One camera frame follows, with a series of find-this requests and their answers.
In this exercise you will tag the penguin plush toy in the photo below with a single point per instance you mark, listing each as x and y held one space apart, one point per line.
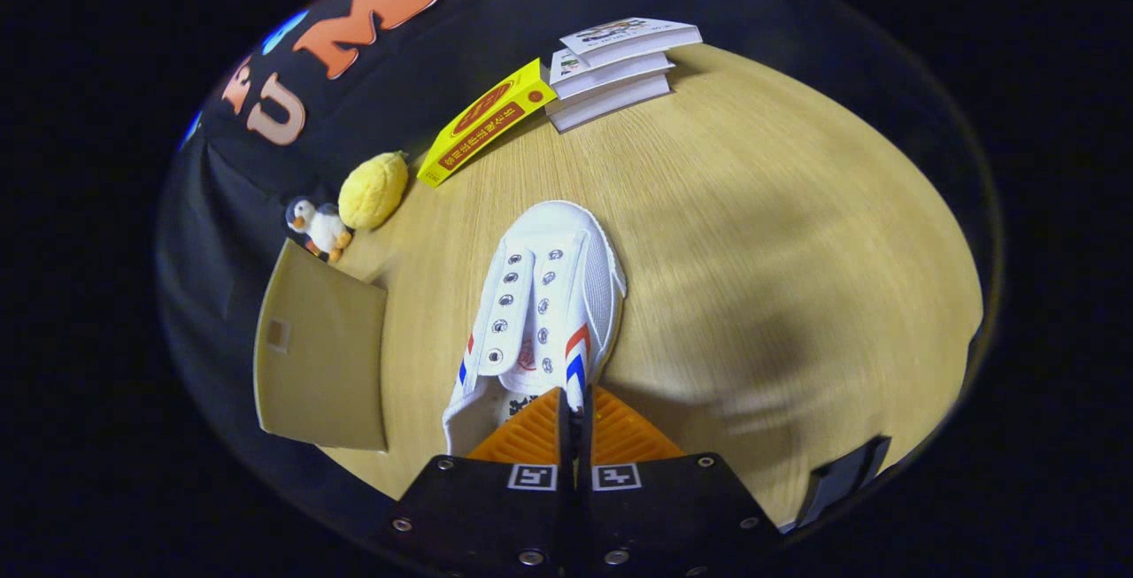
323 226

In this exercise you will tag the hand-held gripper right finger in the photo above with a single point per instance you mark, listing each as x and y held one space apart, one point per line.
673 516

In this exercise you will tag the cream storage box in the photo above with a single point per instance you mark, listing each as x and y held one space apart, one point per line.
319 357

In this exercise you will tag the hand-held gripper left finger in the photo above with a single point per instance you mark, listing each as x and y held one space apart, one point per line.
496 516

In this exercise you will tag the yellow round plush toy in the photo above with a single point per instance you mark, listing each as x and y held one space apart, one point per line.
373 190

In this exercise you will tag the yellow book red circle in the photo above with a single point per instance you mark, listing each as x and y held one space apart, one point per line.
487 118

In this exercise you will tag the white canvas shoe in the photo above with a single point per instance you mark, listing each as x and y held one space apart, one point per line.
566 268

